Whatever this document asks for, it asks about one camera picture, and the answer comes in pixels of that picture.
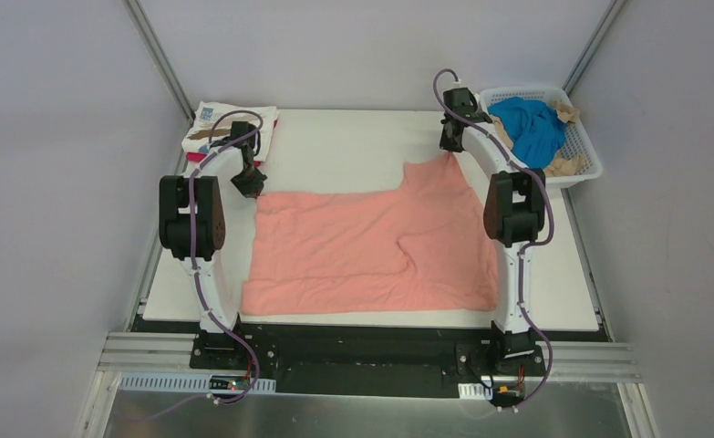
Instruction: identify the pink t shirt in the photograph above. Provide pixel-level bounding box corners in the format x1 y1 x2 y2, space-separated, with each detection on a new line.
242 153 499 316

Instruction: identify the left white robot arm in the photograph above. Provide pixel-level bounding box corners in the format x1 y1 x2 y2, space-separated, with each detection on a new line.
158 120 266 370

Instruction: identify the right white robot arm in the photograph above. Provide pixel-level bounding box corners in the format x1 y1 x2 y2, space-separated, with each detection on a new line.
436 87 547 378

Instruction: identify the folded white printed t shirt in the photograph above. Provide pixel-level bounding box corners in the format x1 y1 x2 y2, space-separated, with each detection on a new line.
181 101 280 146

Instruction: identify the blue t shirt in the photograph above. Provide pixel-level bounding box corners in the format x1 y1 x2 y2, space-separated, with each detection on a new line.
488 97 566 169

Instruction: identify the white plastic basket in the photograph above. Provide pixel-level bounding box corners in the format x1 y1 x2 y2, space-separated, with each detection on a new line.
479 85 603 188

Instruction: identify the beige t shirt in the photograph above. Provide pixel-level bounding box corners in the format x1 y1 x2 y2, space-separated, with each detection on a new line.
489 99 586 177

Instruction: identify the left controller board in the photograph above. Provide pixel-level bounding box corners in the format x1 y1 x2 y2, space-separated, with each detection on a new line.
208 374 252 393

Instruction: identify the controller board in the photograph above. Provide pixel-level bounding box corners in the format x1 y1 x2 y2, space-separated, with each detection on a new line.
208 374 252 393
492 386 524 406

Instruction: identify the right controller board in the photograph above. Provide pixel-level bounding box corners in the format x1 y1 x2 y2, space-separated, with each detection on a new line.
492 386 524 406

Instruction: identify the right aluminium frame post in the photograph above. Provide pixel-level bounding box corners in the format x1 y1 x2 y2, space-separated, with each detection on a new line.
562 0 630 96

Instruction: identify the aluminium frame post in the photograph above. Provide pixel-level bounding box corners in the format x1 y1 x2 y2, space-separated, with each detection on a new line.
562 0 630 96
122 0 194 126

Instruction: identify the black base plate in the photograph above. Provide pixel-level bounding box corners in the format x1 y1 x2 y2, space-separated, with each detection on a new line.
187 322 609 401

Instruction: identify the left aluminium frame post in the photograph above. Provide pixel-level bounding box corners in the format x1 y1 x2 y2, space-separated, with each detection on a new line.
122 0 194 126

